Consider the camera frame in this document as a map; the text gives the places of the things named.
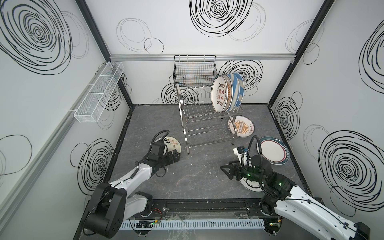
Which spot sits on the cream floral plate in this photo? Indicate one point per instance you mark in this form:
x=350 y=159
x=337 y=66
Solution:
x=172 y=144

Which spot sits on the stainless steel dish rack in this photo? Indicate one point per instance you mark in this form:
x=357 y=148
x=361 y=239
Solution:
x=201 y=124

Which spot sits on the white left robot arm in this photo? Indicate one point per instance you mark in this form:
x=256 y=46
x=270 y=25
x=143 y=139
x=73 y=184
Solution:
x=113 y=203

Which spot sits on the sunburst plate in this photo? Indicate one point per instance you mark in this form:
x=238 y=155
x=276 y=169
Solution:
x=243 y=127
x=230 y=92

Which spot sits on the white slotted cable duct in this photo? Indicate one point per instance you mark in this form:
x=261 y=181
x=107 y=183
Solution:
x=220 y=224

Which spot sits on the green rim red ring plate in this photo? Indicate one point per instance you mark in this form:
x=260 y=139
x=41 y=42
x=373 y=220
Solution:
x=275 y=151

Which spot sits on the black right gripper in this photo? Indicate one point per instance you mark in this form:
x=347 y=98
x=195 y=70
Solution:
x=235 y=171

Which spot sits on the white plate thin green line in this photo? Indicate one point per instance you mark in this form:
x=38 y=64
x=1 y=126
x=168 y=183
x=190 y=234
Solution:
x=250 y=185

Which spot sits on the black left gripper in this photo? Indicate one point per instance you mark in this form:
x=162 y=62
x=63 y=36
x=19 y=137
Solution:
x=167 y=156

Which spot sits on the black wire wall basket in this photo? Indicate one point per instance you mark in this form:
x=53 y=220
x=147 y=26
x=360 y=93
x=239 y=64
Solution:
x=194 y=73

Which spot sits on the red text green rim plate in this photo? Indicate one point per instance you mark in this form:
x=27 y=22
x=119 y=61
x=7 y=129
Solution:
x=219 y=94

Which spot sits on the large blue striped plate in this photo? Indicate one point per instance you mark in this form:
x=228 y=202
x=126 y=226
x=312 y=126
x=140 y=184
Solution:
x=241 y=86

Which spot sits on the small blue striped plate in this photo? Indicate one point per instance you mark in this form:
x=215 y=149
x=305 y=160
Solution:
x=236 y=90

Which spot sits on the white wire wall shelf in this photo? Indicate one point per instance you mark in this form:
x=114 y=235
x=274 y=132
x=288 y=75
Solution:
x=95 y=101

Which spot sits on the aluminium wall rail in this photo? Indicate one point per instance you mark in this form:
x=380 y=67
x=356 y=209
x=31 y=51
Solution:
x=203 y=57

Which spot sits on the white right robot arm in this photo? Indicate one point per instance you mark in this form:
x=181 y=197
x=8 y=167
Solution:
x=284 y=198

